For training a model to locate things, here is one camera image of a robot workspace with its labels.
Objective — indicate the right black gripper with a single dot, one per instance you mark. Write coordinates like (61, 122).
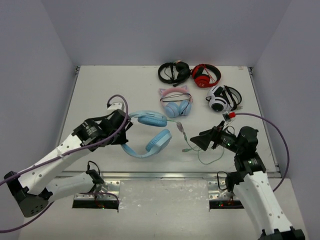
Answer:
(205, 137)

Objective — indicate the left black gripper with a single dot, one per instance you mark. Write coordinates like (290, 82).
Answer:
(122, 131)

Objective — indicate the light blue headphones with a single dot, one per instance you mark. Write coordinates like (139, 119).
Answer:
(149, 139)

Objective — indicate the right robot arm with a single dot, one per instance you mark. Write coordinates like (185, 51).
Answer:
(250, 183)

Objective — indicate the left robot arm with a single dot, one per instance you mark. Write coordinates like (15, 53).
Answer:
(37, 186)

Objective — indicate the white black striped headphones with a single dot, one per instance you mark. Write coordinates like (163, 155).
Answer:
(223, 98)

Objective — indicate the pink cat ear headphones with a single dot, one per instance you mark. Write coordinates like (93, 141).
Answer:
(176, 101)

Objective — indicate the red headphones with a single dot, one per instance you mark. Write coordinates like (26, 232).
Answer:
(206, 75)

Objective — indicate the black headset with microphone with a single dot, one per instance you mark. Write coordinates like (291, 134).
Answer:
(174, 73)

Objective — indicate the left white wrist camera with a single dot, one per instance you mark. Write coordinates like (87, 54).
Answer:
(116, 106)

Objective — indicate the right metal mounting bracket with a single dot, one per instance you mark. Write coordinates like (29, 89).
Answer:
(217, 191)

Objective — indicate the metal mounting bracket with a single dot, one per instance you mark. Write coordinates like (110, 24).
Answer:
(217, 191)
(109, 191)

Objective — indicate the left metal mounting bracket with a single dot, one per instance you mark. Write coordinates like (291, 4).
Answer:
(109, 191)

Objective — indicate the aluminium table rail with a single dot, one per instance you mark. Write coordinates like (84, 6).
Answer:
(157, 175)

